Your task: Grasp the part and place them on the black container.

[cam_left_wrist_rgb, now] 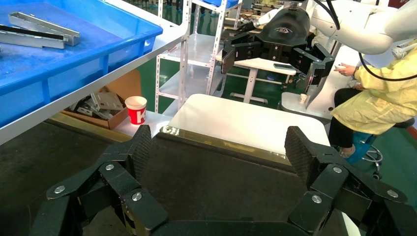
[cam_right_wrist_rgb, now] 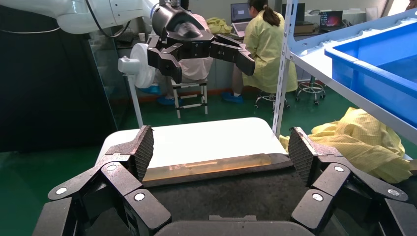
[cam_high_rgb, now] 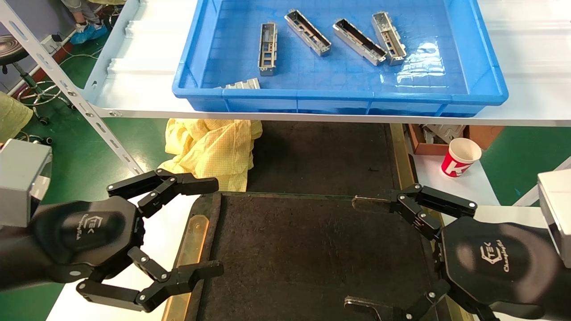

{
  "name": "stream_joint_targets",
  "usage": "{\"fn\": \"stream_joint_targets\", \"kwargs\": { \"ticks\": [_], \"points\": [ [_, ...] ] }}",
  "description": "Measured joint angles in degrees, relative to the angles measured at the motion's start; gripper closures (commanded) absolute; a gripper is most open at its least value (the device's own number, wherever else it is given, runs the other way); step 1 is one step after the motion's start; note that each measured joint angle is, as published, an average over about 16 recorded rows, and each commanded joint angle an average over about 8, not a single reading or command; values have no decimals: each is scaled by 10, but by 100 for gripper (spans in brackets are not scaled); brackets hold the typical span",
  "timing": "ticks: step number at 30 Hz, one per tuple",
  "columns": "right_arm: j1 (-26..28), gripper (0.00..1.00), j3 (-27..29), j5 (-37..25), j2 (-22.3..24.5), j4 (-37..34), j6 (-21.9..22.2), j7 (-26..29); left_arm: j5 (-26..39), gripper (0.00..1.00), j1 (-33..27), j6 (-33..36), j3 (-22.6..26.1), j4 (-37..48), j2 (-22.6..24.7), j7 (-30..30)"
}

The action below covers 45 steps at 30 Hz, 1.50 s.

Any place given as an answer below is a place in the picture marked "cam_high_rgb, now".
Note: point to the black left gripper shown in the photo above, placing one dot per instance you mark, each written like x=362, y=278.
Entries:
x=80, y=236

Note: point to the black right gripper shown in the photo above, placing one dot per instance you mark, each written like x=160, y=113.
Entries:
x=499, y=267

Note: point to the grey metal channel part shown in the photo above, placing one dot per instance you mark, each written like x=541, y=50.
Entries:
x=389, y=39
x=267, y=49
x=244, y=84
x=308, y=33
x=360, y=43

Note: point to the yellow checked cloth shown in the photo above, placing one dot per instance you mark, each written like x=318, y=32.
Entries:
x=209, y=149

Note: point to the red white paper cup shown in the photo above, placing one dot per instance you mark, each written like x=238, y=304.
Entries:
x=459, y=162

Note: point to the grey parts in cardboard box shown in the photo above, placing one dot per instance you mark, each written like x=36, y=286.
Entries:
x=444, y=132

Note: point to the brown cardboard box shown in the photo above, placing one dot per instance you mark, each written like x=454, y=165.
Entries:
x=484, y=133

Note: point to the white shelf leg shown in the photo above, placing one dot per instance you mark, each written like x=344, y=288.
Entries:
x=544, y=180

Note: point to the white metal shelf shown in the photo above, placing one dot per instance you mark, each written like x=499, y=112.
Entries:
x=142, y=89

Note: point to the blue plastic tray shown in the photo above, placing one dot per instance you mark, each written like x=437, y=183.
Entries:
x=334, y=96

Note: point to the yellow-green cloth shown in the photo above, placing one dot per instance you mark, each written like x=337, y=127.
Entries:
x=11, y=118

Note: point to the blue shoe cover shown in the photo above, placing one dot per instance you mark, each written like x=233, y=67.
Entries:
x=87, y=32

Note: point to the white power strip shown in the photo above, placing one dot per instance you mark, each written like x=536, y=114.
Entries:
x=51, y=41

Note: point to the black round stool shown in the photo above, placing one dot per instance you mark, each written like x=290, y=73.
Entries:
x=9, y=47

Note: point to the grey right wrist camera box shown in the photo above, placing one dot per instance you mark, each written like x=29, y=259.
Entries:
x=557, y=209

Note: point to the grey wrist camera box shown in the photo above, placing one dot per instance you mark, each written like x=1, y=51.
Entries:
x=20, y=178
x=557, y=209

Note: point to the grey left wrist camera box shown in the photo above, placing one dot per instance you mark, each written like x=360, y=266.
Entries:
x=20, y=178

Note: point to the white perforated shelf post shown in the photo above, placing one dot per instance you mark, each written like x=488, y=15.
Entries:
x=62, y=80

